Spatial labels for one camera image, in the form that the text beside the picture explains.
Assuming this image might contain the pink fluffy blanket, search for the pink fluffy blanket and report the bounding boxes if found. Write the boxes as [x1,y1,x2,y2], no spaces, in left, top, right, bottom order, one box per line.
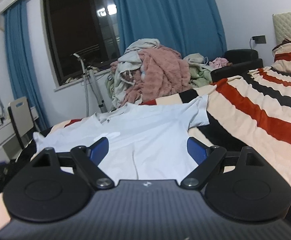
[121,46,190,105]

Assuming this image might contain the striped cream red black blanket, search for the striped cream red black blanket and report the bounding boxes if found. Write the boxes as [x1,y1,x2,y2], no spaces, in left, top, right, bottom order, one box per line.
[0,67,291,229]

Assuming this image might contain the blue curtain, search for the blue curtain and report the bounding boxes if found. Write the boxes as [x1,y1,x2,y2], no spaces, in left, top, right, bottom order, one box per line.
[3,0,49,130]
[114,0,227,60]

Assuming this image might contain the black wall socket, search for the black wall socket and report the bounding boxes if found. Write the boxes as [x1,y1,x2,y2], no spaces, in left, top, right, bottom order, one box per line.
[252,35,266,44]

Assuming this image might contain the small pink garment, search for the small pink garment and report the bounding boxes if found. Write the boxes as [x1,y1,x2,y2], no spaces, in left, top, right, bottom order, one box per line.
[209,57,229,69]

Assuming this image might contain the beige quilted headboard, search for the beige quilted headboard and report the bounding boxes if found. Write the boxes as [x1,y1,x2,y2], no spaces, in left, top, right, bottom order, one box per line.
[272,12,291,44]

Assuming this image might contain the grey white crumpled clothes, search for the grey white crumpled clothes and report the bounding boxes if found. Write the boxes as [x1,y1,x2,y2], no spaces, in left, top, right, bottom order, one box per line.
[106,38,161,108]

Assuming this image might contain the dark window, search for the dark window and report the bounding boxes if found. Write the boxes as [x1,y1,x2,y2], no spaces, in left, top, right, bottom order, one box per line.
[43,0,120,86]

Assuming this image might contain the right blue curtain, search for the right blue curtain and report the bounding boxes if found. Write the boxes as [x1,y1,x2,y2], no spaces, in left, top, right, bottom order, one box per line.
[114,0,227,60]

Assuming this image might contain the black sofa chair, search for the black sofa chair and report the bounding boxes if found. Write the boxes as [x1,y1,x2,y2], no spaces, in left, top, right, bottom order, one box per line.
[211,49,264,82]

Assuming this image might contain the white t-shirt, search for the white t-shirt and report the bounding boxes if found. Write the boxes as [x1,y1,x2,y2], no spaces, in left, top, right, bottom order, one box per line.
[33,95,209,183]

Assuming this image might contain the striped pillow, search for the striped pillow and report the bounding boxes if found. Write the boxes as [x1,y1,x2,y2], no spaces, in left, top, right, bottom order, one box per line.
[272,39,291,73]

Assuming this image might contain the green garment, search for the green garment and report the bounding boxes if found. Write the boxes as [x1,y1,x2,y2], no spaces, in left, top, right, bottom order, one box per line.
[183,53,213,88]

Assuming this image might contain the left blue curtain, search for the left blue curtain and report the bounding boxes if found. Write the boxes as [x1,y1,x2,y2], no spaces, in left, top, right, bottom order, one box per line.
[3,0,49,130]

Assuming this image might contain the white desk with drawers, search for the white desk with drawers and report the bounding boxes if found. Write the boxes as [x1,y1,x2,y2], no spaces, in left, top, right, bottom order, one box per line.
[0,121,21,164]

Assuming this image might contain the beige black chair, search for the beige black chair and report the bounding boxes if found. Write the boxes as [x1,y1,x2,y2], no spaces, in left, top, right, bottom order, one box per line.
[8,96,39,150]

